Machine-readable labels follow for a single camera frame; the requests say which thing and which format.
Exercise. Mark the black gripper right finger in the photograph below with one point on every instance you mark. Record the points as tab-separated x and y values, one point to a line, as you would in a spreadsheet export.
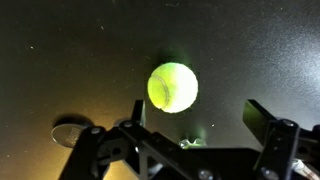
280	143

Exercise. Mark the green tennis ball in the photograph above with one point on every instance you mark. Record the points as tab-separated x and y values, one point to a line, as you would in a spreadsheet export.
173	87

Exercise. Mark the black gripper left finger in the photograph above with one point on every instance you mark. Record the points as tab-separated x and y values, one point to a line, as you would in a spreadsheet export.
90	150

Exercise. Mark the small round flat lid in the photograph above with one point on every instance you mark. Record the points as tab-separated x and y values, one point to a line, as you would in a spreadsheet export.
65	135

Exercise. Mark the round black table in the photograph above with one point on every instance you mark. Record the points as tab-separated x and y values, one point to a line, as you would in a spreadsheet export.
66	50

